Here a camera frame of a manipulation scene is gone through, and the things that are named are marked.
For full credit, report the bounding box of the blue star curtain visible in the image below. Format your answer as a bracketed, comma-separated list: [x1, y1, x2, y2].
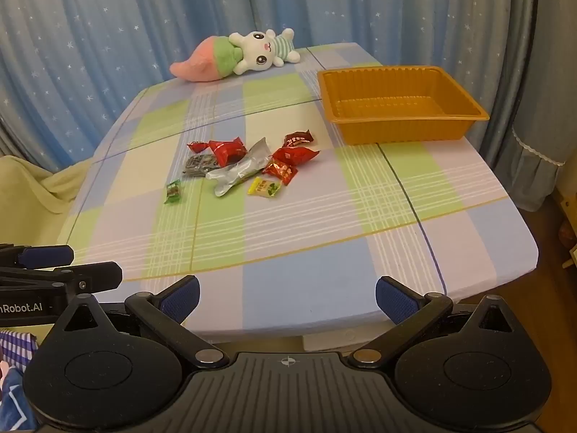
[0, 0, 537, 172]

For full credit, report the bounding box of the large red snack packet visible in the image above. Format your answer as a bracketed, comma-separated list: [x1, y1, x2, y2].
[208, 137, 248, 167]

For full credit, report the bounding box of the rabbit carrot plush toy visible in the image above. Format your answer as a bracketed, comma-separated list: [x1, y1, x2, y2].
[169, 28, 302, 83]

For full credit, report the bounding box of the plaid tablecloth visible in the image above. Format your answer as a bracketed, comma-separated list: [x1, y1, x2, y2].
[56, 43, 539, 339]

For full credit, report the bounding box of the orange plastic tray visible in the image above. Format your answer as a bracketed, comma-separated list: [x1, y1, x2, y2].
[317, 66, 490, 146]

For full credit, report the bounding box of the red packet with yellow print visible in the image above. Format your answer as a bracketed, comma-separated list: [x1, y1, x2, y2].
[283, 129, 314, 148]

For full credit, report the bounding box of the blue checkered cloth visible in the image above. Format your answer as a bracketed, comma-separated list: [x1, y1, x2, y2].
[0, 329, 39, 433]

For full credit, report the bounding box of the yellow candy packet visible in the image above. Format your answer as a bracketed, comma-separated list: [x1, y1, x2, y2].
[247, 177, 283, 198]

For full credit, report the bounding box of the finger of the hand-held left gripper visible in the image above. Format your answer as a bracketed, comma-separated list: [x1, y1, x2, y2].
[0, 262, 123, 294]
[0, 244, 75, 271]

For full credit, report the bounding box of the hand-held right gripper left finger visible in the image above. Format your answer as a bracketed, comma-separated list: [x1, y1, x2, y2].
[53, 275, 230, 371]

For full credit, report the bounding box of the silver snack packet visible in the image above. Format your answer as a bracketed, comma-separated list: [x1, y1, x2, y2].
[205, 137, 272, 197]

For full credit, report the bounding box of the yellow-green cloth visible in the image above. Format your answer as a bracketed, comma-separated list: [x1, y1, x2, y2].
[0, 156, 95, 253]

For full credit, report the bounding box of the wooden furniture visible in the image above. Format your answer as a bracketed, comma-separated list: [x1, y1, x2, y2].
[556, 189, 577, 271]

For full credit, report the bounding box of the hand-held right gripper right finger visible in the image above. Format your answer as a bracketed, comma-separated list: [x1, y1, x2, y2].
[347, 275, 526, 371]

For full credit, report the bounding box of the grey curtain with lace trim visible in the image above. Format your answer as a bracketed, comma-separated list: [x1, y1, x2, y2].
[478, 0, 577, 213]

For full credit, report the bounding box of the dark snack packet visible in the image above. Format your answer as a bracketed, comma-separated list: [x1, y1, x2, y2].
[182, 153, 221, 179]

